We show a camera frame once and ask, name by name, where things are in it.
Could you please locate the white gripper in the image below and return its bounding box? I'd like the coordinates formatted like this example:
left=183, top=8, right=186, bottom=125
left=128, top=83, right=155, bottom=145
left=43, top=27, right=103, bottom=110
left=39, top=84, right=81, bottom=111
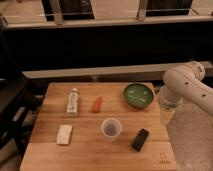
left=157, top=86, right=183, bottom=125

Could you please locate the black eraser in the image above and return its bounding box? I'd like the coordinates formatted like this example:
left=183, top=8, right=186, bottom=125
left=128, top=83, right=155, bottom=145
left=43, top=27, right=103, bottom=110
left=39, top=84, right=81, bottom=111
left=131, top=129, right=149, bottom=152

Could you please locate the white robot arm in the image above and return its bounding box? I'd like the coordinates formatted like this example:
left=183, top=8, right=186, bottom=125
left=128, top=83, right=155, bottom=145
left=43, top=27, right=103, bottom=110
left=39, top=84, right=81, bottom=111
left=157, top=61, right=213, bottom=125

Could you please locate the white sponge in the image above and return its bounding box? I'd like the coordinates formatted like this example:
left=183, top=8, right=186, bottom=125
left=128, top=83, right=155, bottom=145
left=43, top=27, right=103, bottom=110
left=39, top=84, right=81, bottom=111
left=56, top=125, right=72, bottom=145

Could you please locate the green bowl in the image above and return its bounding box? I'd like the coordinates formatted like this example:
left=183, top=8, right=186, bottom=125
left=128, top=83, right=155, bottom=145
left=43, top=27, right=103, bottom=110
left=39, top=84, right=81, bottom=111
left=123, top=83, right=154, bottom=109

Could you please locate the clear plastic cup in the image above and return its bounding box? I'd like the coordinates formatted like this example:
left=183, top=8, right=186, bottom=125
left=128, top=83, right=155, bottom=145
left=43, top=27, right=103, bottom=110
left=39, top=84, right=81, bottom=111
left=101, top=118, right=122, bottom=142

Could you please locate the orange carrot toy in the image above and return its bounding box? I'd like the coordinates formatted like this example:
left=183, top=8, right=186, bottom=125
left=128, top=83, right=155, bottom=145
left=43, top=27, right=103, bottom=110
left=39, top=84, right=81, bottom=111
left=92, top=97, right=102, bottom=113

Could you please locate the white tube bottle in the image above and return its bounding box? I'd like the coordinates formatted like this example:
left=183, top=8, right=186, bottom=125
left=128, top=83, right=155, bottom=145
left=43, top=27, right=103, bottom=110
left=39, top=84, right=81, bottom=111
left=67, top=88, right=79, bottom=117

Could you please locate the dark side table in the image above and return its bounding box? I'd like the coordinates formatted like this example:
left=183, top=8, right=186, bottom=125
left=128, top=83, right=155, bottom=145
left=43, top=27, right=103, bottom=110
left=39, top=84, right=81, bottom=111
left=0, top=77, right=42, bottom=155

